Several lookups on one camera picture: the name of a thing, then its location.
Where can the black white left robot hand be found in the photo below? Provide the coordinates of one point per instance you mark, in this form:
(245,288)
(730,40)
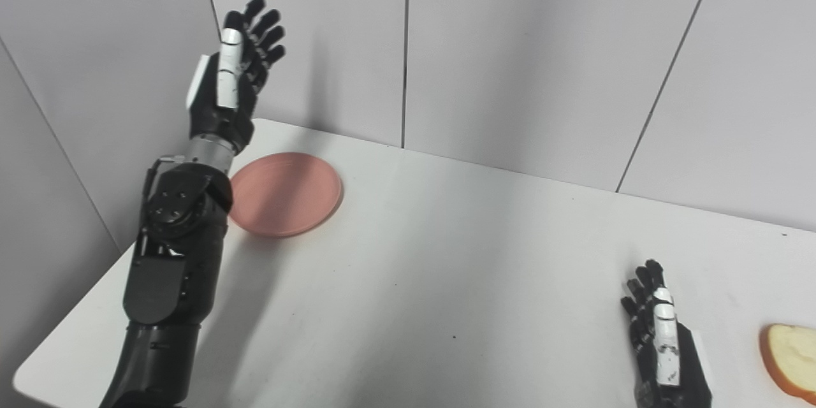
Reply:
(220,108)

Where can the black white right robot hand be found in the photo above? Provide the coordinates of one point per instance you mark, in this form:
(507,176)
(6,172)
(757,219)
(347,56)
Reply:
(692,370)

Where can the slice of white bread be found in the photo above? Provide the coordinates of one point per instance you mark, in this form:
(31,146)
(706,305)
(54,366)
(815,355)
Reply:
(794,357)

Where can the pink round plate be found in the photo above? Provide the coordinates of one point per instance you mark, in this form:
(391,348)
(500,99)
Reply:
(287,194)

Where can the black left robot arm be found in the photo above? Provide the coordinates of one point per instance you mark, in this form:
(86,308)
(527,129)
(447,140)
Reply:
(172,255)

